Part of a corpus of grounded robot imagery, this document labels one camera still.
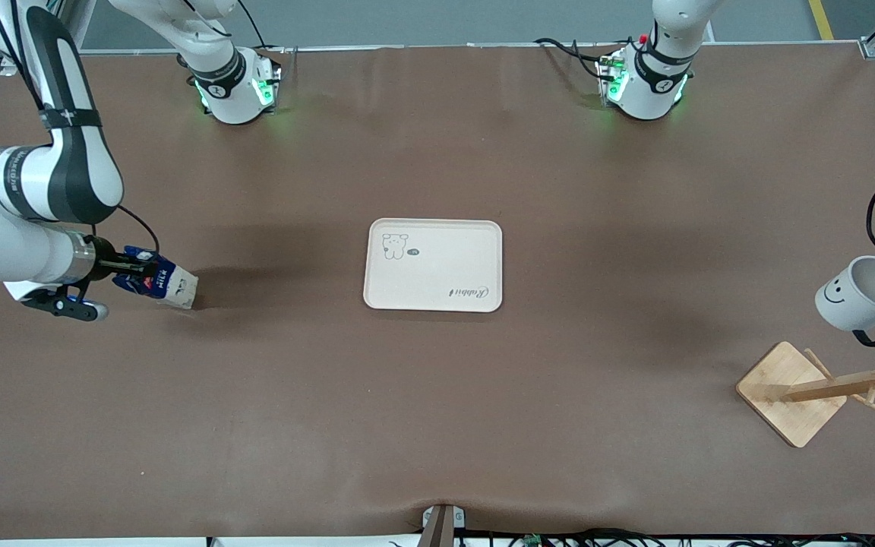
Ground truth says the blue milk carton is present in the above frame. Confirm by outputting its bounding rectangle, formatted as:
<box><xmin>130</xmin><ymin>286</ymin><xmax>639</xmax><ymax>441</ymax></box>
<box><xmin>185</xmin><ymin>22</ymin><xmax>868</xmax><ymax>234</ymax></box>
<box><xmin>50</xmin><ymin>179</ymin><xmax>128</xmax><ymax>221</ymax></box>
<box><xmin>112</xmin><ymin>245</ymin><xmax>200</xmax><ymax>311</ymax></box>

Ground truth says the metal table clamp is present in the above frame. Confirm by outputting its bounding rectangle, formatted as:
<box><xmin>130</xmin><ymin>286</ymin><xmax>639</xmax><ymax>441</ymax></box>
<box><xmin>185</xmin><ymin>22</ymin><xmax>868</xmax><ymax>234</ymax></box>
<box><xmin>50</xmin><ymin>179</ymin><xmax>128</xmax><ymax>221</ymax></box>
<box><xmin>421</xmin><ymin>504</ymin><xmax>466</xmax><ymax>547</ymax></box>

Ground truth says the white smiley cup black handle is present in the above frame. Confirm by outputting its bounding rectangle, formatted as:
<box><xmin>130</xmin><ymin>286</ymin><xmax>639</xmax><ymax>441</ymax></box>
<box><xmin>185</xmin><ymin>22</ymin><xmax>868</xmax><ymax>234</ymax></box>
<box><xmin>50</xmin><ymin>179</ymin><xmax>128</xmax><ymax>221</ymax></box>
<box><xmin>814</xmin><ymin>255</ymin><xmax>875</xmax><ymax>349</ymax></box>

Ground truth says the black left base cable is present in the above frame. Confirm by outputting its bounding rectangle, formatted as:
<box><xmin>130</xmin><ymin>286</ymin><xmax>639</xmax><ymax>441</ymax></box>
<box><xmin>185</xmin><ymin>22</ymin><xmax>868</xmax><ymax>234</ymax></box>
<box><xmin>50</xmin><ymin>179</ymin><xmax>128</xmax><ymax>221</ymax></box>
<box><xmin>535</xmin><ymin>36</ymin><xmax>617</xmax><ymax>69</ymax></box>

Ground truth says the black base cable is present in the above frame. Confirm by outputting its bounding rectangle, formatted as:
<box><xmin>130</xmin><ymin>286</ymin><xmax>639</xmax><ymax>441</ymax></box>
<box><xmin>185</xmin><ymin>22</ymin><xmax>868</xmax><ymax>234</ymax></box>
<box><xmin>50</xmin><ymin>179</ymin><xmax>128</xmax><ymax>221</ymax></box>
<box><xmin>535</xmin><ymin>36</ymin><xmax>617</xmax><ymax>69</ymax></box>
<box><xmin>236</xmin><ymin>0</ymin><xmax>275</xmax><ymax>54</ymax></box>

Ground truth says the wooden cup rack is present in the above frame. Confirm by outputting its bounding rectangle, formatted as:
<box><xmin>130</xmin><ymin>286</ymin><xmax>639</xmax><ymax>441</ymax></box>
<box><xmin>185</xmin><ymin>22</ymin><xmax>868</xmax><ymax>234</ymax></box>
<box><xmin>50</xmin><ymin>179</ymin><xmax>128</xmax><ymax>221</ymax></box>
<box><xmin>735</xmin><ymin>326</ymin><xmax>875</xmax><ymax>449</ymax></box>

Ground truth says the cream rabbit print tray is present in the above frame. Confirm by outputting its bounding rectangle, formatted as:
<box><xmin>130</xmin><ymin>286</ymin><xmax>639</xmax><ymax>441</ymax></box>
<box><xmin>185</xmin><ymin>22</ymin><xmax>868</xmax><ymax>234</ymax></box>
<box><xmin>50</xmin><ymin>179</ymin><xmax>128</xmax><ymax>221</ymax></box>
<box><xmin>362</xmin><ymin>219</ymin><xmax>504</xmax><ymax>313</ymax></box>

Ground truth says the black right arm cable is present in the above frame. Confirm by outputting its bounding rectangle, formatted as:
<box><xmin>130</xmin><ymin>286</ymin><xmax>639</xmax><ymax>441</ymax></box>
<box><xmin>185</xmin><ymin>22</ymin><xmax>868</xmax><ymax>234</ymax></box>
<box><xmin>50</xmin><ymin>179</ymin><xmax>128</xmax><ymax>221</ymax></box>
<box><xmin>0</xmin><ymin>0</ymin><xmax>162</xmax><ymax>259</ymax></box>

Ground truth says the aluminium frame with cables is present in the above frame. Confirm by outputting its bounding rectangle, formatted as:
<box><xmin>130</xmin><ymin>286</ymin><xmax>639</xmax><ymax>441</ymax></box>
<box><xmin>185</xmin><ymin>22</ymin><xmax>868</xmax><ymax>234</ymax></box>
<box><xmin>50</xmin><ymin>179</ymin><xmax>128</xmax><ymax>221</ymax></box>
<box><xmin>0</xmin><ymin>0</ymin><xmax>96</xmax><ymax>77</ymax></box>

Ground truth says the black right base cable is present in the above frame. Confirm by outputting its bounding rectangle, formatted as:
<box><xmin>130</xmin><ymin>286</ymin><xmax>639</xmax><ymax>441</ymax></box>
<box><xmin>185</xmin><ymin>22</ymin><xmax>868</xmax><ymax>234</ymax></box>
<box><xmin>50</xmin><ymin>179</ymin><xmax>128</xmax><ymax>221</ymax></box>
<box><xmin>236</xmin><ymin>0</ymin><xmax>275</xmax><ymax>54</ymax></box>

